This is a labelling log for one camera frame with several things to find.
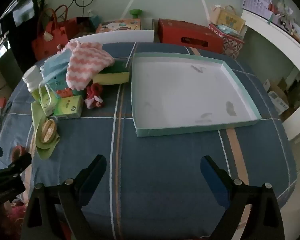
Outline beige handbag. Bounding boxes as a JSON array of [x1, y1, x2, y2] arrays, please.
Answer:
[[210, 5, 246, 34]]

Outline black cabinet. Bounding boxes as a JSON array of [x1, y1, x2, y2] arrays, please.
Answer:
[[0, 0, 40, 64]]

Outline teal box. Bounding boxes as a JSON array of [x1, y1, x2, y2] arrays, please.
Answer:
[[50, 74, 68, 93]]

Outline green dumbbell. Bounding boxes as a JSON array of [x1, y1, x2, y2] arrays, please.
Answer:
[[129, 9, 145, 19]]

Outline red felt handbag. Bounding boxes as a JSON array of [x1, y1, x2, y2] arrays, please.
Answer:
[[31, 5, 71, 61]]

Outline white capped green bottle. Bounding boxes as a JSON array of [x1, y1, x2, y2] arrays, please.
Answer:
[[22, 65, 44, 101]]

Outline white chair back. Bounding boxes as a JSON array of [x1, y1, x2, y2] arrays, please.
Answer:
[[69, 29, 155, 46]]

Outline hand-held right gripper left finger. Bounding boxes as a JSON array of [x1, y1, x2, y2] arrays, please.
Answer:
[[21, 154, 107, 240]]

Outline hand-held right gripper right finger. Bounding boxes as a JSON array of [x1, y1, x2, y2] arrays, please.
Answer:
[[200, 155, 285, 240]]

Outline red tape roll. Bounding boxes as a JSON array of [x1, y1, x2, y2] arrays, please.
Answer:
[[11, 146, 24, 161]]

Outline white shallow box green rim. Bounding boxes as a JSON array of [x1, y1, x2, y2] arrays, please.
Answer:
[[131, 52, 262, 138]]

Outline patterned gift bag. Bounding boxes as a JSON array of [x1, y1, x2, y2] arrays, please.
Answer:
[[209, 24, 245, 60]]

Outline yellow green sponge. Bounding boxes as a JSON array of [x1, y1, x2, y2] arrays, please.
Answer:
[[92, 61, 130, 84]]

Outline small green tissue packet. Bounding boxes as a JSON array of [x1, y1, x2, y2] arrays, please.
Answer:
[[39, 85, 58, 117]]

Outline red pink plush toy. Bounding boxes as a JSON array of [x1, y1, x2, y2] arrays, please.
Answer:
[[84, 83, 105, 109]]

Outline cardboard boxes on floor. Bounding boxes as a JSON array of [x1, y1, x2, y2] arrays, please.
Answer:
[[263, 76, 300, 114]]

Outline white shelf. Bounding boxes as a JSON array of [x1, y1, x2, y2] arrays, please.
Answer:
[[241, 9, 300, 140]]

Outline red cardboard box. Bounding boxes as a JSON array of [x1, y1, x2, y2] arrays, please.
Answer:
[[158, 19, 224, 54]]

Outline orange toy box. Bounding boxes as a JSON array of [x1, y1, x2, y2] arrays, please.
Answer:
[[96, 19, 142, 33]]

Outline blue plaid bedsheet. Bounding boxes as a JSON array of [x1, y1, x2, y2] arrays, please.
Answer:
[[0, 41, 298, 240]]

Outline pink white striped cloth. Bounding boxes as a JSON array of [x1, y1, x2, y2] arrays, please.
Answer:
[[65, 41, 115, 91]]

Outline light green cloth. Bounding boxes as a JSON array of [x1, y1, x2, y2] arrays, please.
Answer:
[[31, 101, 61, 159]]

